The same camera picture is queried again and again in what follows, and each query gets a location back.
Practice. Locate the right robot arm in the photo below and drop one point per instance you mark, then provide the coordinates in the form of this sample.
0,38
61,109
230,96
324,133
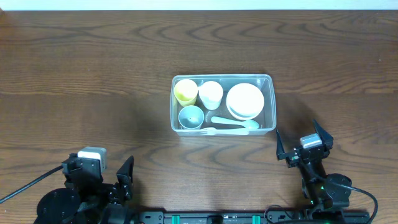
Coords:
323,190

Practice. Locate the yellow plastic bowl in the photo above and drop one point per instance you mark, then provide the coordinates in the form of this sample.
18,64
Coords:
239,116

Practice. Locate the yellow plastic cup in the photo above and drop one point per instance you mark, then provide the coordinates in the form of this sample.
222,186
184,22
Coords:
186,92

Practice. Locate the grey plastic cup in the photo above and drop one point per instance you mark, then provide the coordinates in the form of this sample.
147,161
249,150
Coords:
191,117

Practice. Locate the white plastic fork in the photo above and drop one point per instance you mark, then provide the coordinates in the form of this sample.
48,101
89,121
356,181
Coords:
211,131

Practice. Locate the white plastic bowl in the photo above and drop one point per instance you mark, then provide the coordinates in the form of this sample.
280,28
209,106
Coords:
245,99

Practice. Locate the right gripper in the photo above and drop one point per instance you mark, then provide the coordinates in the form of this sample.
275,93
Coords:
303,154

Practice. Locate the white plastic cup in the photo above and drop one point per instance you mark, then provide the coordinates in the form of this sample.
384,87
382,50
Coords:
211,94

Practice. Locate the clear plastic container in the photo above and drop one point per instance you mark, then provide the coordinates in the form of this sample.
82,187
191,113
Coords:
267,118

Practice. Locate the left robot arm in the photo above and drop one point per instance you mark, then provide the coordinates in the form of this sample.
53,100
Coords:
86,198

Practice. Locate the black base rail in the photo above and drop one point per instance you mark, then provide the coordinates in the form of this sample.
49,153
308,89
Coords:
270,216

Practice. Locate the mint green plastic spoon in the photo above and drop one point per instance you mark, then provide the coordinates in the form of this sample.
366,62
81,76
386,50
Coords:
248,124

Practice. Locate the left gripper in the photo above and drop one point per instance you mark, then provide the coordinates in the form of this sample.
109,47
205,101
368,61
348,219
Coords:
101,185

